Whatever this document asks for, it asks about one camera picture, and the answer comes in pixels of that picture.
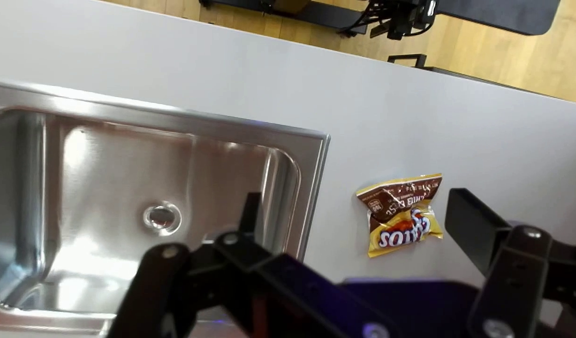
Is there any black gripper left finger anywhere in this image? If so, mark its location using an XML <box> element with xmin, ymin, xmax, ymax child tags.
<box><xmin>105</xmin><ymin>189</ymin><xmax>396</xmax><ymax>338</ymax></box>

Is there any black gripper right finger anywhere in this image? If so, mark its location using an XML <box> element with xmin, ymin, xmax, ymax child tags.
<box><xmin>445</xmin><ymin>185</ymin><xmax>576</xmax><ymax>338</ymax></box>

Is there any brown yellow chips packet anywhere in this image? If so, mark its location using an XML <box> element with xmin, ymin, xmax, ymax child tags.
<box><xmin>355</xmin><ymin>172</ymin><xmax>447</xmax><ymax>258</ymax></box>

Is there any stainless steel sink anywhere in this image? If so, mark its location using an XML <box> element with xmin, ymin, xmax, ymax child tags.
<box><xmin>0</xmin><ymin>78</ymin><xmax>332</xmax><ymax>335</ymax></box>

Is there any dark floor mat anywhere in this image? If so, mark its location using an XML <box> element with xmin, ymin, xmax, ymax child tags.
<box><xmin>435</xmin><ymin>0</ymin><xmax>563</xmax><ymax>37</ymax></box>

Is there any black equipment stand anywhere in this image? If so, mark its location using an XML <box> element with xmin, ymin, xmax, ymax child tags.
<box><xmin>199</xmin><ymin>0</ymin><xmax>439</xmax><ymax>41</ymax></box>

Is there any small black frame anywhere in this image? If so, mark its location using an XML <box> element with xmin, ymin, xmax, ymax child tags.
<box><xmin>387</xmin><ymin>52</ymin><xmax>430</xmax><ymax>71</ymax></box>

